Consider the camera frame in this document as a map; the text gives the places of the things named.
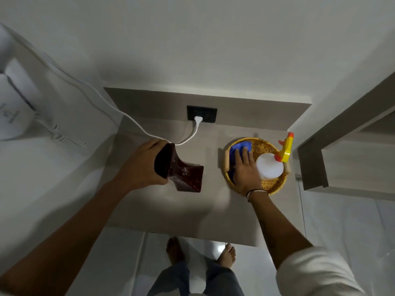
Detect thin wrist bracelet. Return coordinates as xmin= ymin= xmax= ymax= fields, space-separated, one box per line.
xmin=246 ymin=189 xmax=268 ymax=202

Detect person's left forearm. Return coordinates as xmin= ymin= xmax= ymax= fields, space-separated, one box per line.
xmin=0 ymin=178 xmax=135 ymax=296

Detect person's foot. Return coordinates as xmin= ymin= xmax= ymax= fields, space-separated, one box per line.
xmin=216 ymin=243 xmax=237 ymax=269
xmin=166 ymin=237 xmax=186 ymax=264

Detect person's right foot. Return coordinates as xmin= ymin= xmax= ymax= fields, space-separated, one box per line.
xmin=216 ymin=243 xmax=237 ymax=269

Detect white shirt sleeve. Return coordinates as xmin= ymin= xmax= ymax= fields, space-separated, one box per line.
xmin=275 ymin=246 xmax=366 ymax=296

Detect light wooden shelf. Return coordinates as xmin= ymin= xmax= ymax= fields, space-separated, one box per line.
xmin=297 ymin=72 xmax=395 ymax=201

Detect person's left hand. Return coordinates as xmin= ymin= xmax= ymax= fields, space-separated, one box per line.
xmin=116 ymin=139 xmax=169 ymax=190

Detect blue cloth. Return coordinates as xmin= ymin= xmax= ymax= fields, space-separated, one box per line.
xmin=229 ymin=141 xmax=252 ymax=182

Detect blue jeans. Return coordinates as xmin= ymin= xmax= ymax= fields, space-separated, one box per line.
xmin=148 ymin=261 xmax=245 ymax=296

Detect round wicker basket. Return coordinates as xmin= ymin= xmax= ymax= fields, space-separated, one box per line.
xmin=222 ymin=137 xmax=289 ymax=195

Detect white spray bottle yellow trigger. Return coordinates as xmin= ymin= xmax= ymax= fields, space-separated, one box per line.
xmin=255 ymin=132 xmax=294 ymax=180

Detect black wall outlet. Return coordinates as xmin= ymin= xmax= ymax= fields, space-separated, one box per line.
xmin=187 ymin=105 xmax=218 ymax=123

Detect person's left foot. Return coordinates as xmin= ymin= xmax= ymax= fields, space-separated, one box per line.
xmin=166 ymin=237 xmax=186 ymax=264

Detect white coiled cord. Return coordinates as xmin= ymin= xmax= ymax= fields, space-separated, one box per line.
xmin=35 ymin=115 xmax=88 ymax=155

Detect white power cable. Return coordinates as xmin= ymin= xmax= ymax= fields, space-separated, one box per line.
xmin=0 ymin=23 xmax=199 ymax=146

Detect wooden back panel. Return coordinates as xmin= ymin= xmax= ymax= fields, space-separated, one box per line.
xmin=103 ymin=87 xmax=312 ymax=132

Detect person's right forearm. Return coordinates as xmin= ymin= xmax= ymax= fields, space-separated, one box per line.
xmin=248 ymin=192 xmax=314 ymax=270

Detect dark red glossy vase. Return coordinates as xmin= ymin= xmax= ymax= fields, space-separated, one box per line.
xmin=154 ymin=143 xmax=204 ymax=193

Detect person's right hand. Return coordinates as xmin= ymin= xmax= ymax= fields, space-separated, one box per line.
xmin=233 ymin=147 xmax=268 ymax=195

